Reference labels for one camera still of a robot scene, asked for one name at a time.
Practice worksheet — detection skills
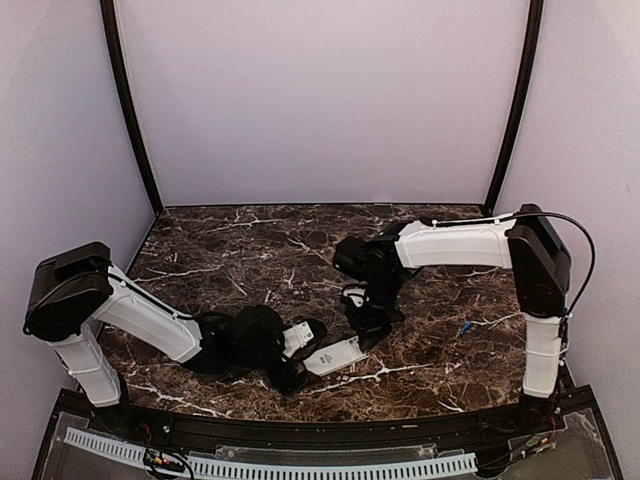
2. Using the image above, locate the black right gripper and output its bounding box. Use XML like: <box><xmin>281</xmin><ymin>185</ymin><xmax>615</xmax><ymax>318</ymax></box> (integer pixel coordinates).
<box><xmin>344</xmin><ymin>271</ymin><xmax>404</xmax><ymax>351</ymax></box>

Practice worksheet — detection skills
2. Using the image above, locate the white remote control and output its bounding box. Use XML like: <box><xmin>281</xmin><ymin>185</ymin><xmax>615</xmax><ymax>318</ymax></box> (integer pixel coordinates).
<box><xmin>303</xmin><ymin>336</ymin><xmax>368</xmax><ymax>377</ymax></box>

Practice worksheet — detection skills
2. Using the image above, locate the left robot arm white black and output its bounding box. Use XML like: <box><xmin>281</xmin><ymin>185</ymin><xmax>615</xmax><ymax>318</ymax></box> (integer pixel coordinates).
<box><xmin>23</xmin><ymin>242</ymin><xmax>307</xmax><ymax>436</ymax></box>

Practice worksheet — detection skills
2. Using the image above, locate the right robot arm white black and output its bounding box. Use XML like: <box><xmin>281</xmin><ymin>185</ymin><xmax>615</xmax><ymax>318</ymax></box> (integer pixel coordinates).
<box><xmin>332</xmin><ymin>204</ymin><xmax>587</xmax><ymax>434</ymax></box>

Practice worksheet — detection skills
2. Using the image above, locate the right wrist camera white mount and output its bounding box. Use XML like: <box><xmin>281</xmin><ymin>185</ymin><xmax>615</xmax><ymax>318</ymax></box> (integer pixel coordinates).
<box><xmin>340</xmin><ymin>283</ymin><xmax>367</xmax><ymax>308</ymax></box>

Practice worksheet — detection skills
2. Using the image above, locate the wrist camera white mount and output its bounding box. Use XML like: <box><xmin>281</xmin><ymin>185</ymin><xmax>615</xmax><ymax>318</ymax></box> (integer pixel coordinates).
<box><xmin>283</xmin><ymin>319</ymin><xmax>327</xmax><ymax>359</ymax></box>
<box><xmin>340</xmin><ymin>283</ymin><xmax>367</xmax><ymax>308</ymax></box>

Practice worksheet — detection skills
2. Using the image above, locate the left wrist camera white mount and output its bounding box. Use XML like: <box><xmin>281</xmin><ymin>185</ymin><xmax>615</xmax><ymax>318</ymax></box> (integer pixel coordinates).
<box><xmin>283</xmin><ymin>319</ymin><xmax>327</xmax><ymax>359</ymax></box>

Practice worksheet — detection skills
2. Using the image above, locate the black front rail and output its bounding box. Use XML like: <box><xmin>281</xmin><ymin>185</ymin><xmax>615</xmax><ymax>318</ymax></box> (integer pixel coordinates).
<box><xmin>59</xmin><ymin>389</ymin><xmax>596</xmax><ymax>454</ymax></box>

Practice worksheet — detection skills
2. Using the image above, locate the white slotted cable duct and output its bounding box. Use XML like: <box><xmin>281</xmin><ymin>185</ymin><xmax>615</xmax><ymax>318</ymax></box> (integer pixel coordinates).
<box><xmin>64</xmin><ymin>427</ymin><xmax>478</xmax><ymax>479</ymax></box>

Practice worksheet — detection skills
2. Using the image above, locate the right black frame post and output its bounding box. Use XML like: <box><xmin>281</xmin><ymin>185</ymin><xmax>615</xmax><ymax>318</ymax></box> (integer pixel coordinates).
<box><xmin>483</xmin><ymin>0</ymin><xmax>544</xmax><ymax>216</ymax></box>

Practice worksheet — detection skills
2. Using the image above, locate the black frame post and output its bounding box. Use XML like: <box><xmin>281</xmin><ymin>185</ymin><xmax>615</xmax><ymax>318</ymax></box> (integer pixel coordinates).
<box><xmin>483</xmin><ymin>0</ymin><xmax>544</xmax><ymax>216</ymax></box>
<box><xmin>99</xmin><ymin>0</ymin><xmax>164</xmax><ymax>216</ymax></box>

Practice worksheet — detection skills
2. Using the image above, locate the left black frame post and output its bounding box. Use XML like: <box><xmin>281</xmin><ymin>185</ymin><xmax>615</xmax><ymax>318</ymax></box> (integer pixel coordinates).
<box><xmin>99</xmin><ymin>0</ymin><xmax>164</xmax><ymax>216</ymax></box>

